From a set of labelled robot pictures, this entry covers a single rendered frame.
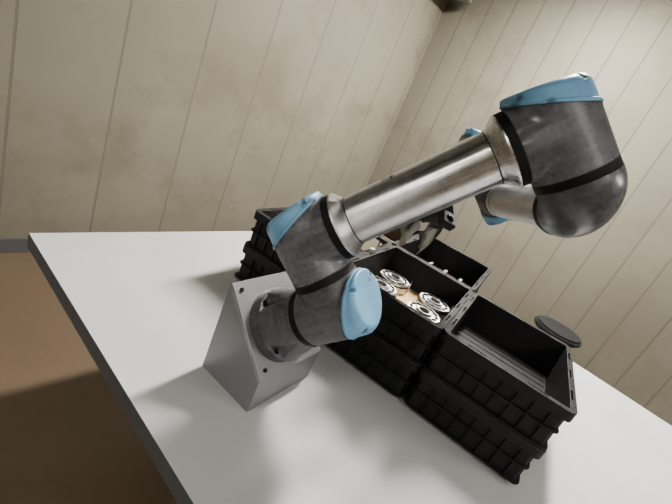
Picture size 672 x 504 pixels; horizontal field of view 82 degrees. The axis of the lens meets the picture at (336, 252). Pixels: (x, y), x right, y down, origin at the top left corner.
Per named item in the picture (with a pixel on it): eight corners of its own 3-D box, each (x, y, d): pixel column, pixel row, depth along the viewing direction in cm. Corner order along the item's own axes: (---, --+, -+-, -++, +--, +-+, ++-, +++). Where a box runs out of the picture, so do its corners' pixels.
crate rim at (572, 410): (571, 425, 77) (578, 417, 76) (437, 338, 88) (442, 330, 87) (566, 353, 112) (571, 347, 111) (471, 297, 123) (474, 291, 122)
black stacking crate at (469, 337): (543, 457, 81) (575, 418, 77) (419, 370, 92) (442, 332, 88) (547, 378, 115) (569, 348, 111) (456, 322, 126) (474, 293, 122)
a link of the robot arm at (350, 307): (312, 359, 71) (375, 347, 64) (279, 295, 69) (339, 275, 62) (341, 326, 81) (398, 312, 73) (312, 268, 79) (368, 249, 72)
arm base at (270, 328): (260, 371, 73) (298, 364, 68) (242, 293, 75) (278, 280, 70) (310, 352, 86) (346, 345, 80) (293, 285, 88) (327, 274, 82)
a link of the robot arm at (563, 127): (287, 302, 67) (643, 161, 50) (246, 224, 65) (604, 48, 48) (307, 279, 78) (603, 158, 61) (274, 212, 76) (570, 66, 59)
